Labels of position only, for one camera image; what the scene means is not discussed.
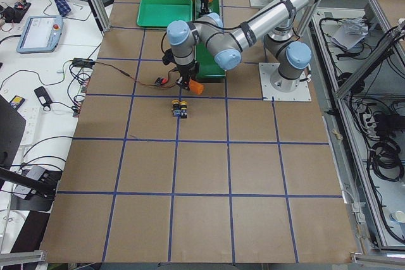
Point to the plain orange cylinder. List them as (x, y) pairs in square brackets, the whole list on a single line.
[(196, 87)]

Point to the yellow push button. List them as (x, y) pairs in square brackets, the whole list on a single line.
[(183, 110), (176, 108)]

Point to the green conveyor belt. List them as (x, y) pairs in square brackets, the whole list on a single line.
[(208, 68)]

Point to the small motor controller board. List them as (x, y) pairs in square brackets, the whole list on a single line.
[(160, 81)]

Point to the green plastic tray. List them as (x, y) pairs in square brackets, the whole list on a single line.
[(160, 13)]

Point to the blue checked cloth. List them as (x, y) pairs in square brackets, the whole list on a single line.
[(63, 7)]

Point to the near teach pendant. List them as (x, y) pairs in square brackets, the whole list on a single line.
[(40, 34)]

